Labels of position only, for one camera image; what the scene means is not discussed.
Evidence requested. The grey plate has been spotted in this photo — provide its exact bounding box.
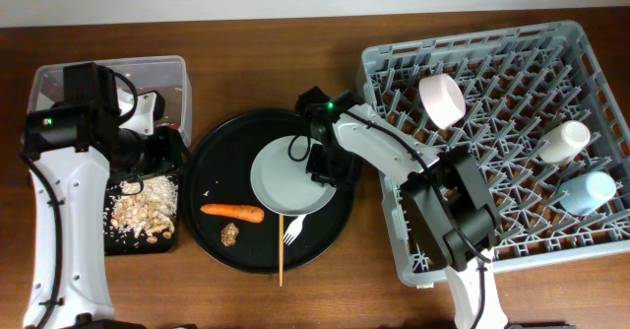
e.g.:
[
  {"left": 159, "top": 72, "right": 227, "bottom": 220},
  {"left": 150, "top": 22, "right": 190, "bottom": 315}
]
[{"left": 250, "top": 135, "right": 336, "bottom": 217}]

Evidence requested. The food scraps pile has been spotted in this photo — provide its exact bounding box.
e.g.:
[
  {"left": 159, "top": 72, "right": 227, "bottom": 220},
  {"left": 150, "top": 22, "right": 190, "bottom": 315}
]
[{"left": 105, "top": 175, "right": 178, "bottom": 245}]

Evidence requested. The orange carrot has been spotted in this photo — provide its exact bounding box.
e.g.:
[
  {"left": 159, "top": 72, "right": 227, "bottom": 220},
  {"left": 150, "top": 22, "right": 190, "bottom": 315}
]
[{"left": 200, "top": 204, "right": 265, "bottom": 224}]

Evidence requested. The brown food lump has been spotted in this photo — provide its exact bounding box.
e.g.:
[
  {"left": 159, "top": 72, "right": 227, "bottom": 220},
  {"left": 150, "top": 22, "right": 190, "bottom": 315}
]
[{"left": 220, "top": 223, "right": 239, "bottom": 247}]

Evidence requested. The pink bowl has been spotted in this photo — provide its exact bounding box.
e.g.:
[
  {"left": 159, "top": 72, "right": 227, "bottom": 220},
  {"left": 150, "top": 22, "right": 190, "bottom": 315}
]
[{"left": 418, "top": 74, "right": 466, "bottom": 129}]

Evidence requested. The cream white cup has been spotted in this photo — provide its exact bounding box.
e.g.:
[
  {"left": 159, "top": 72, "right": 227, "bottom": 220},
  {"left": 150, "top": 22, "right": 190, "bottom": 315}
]
[{"left": 539, "top": 120, "right": 591, "bottom": 165}]

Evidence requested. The light blue cup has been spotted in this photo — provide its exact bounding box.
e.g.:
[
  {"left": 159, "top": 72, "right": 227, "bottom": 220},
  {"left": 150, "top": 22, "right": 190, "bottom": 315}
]
[{"left": 558, "top": 171, "right": 616, "bottom": 217}]

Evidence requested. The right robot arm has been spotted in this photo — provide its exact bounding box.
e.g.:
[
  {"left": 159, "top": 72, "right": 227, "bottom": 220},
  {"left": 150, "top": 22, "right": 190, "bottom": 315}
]
[{"left": 295, "top": 87, "right": 508, "bottom": 328}]

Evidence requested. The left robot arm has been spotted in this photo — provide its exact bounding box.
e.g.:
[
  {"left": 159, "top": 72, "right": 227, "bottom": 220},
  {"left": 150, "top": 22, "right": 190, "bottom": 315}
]
[{"left": 20, "top": 62, "right": 190, "bottom": 328}]

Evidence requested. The clear plastic waste bin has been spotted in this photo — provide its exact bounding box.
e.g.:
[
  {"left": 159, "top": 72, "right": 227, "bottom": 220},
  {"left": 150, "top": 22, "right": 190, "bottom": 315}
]
[{"left": 27, "top": 55, "right": 193, "bottom": 147}]

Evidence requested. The grey dishwasher rack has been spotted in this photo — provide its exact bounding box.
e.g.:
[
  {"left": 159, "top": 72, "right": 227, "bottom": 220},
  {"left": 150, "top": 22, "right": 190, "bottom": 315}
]
[{"left": 356, "top": 21, "right": 629, "bottom": 273}]

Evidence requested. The white plastic fork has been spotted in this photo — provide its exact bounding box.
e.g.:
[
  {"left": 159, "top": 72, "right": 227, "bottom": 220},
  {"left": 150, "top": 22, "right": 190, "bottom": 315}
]
[{"left": 283, "top": 215, "right": 306, "bottom": 245}]

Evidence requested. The wooden chopstick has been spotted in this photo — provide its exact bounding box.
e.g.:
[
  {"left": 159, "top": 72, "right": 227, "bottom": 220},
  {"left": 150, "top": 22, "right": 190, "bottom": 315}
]
[{"left": 278, "top": 215, "right": 284, "bottom": 288}]

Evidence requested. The black rectangular tray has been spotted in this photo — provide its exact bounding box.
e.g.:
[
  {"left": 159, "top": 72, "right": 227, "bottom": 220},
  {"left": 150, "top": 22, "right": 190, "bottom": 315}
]
[{"left": 100, "top": 170, "right": 181, "bottom": 257}]

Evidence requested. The round black serving tray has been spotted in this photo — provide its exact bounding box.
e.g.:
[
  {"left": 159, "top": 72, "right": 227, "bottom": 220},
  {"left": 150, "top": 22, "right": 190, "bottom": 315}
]
[{"left": 178, "top": 109, "right": 362, "bottom": 274}]

